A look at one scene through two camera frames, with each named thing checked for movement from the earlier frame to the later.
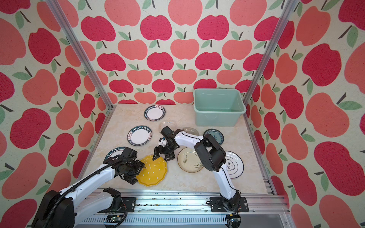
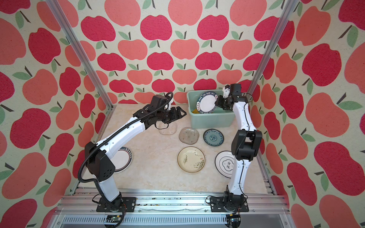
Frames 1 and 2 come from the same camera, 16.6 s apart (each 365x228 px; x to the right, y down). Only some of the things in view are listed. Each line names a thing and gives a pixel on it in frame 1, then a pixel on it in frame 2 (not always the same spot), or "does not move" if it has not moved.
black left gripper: (139, 165) to (174, 117)
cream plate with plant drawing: (189, 160) does not move
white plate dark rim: (139, 135) to (206, 102)
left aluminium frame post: (62, 22) does not move
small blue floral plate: (216, 134) does not move
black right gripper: (158, 149) to (219, 102)
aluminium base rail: (185, 208) does not move
